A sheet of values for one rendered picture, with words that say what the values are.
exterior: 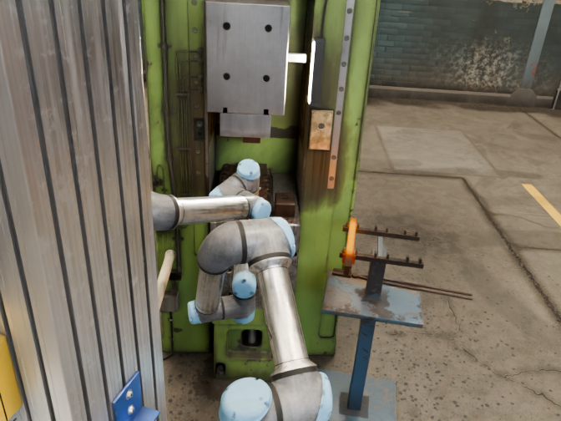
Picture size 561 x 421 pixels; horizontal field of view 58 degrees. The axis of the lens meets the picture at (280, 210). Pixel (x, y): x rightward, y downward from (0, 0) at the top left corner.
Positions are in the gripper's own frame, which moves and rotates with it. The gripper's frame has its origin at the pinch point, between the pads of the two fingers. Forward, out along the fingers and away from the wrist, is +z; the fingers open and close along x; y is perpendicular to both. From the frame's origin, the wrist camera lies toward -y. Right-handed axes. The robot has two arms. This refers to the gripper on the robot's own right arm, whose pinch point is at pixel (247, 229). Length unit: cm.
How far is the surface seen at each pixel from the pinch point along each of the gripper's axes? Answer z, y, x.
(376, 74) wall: 607, 60, 178
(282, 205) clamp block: 27.7, 3.2, 14.1
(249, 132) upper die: 27.3, -28.8, -0.8
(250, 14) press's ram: 27, -73, -1
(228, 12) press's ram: 27, -73, -9
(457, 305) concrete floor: 91, 100, 132
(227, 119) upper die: 27.2, -33.6, -9.3
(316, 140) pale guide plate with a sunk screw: 39, -22, 28
